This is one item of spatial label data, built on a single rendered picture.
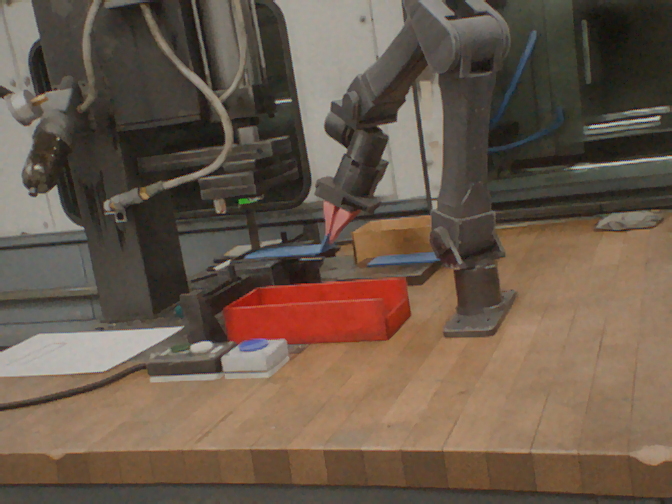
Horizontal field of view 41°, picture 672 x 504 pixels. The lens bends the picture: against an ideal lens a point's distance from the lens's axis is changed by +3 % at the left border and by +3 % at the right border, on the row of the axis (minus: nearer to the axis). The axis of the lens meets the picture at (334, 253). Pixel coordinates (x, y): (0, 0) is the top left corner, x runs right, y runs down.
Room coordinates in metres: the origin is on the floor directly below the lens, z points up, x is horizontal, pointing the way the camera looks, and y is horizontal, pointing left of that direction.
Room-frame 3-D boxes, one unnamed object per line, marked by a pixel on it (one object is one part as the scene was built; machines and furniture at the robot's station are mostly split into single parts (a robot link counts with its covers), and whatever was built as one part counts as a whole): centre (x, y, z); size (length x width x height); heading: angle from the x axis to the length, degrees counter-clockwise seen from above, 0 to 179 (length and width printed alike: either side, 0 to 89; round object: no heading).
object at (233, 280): (1.34, 0.18, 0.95); 0.15 x 0.03 x 0.10; 158
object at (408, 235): (1.70, -0.18, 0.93); 0.25 x 0.13 x 0.08; 68
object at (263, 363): (1.12, 0.13, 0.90); 0.07 x 0.07 x 0.06; 68
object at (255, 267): (1.51, 0.12, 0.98); 0.20 x 0.10 x 0.01; 158
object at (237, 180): (1.52, 0.19, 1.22); 0.26 x 0.18 x 0.30; 68
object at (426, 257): (1.58, -0.14, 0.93); 0.15 x 0.07 x 0.03; 67
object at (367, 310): (1.26, 0.04, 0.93); 0.25 x 0.12 x 0.06; 68
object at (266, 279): (1.51, 0.12, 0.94); 0.20 x 0.10 x 0.07; 158
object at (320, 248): (1.47, 0.07, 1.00); 0.15 x 0.07 x 0.03; 69
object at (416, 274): (1.56, -0.10, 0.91); 0.17 x 0.16 x 0.02; 158
